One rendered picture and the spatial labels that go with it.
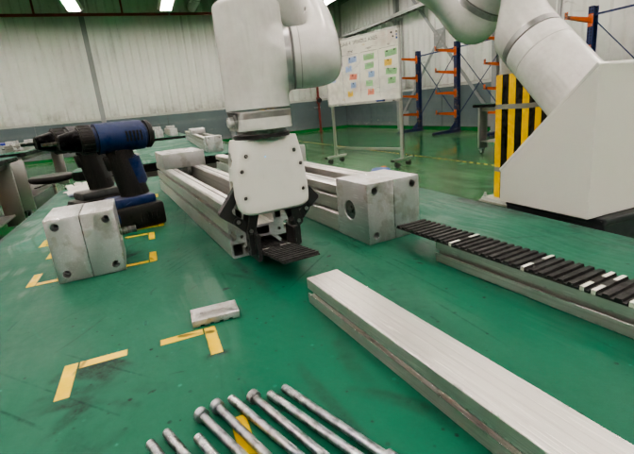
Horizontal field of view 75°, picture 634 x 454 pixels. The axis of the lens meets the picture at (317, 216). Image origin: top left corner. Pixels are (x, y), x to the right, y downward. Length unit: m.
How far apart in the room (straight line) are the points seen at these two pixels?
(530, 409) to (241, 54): 0.44
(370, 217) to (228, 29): 0.32
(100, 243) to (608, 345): 0.62
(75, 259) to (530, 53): 0.85
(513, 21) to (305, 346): 0.75
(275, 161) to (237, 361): 0.26
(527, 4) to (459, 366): 0.77
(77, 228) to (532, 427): 0.59
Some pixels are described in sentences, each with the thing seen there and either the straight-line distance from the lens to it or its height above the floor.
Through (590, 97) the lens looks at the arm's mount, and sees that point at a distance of 0.76.
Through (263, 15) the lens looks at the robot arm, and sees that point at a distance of 0.54.
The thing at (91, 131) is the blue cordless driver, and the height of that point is 0.98.
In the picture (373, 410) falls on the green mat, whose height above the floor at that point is 0.78.
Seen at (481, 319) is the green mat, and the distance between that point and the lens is 0.44.
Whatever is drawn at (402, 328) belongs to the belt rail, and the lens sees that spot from 0.36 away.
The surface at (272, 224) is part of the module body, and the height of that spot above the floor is 0.82.
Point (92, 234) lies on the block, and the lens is 0.68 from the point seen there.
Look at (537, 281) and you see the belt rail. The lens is 0.48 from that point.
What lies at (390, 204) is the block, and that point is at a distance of 0.64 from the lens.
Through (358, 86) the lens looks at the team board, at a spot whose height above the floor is 1.22.
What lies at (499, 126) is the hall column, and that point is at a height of 0.68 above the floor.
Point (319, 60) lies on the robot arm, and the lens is 0.53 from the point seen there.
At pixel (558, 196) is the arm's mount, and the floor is 0.81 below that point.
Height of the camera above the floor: 0.99
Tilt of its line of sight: 15 degrees down
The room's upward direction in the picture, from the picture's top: 5 degrees counter-clockwise
